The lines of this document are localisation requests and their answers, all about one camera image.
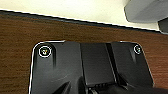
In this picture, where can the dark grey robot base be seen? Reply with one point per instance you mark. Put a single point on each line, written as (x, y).
(96, 63)

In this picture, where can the grey bin with blue lid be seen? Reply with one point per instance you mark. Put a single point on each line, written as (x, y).
(146, 10)

